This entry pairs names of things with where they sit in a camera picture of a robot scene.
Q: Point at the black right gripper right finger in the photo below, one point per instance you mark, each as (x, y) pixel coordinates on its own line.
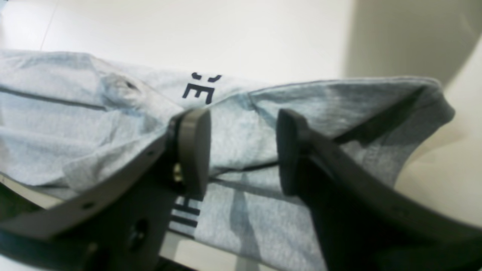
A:
(360, 223)

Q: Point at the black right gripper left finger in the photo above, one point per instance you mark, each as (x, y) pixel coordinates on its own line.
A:
(120, 224)

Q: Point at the grey T-shirt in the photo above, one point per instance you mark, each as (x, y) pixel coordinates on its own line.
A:
(71, 120)

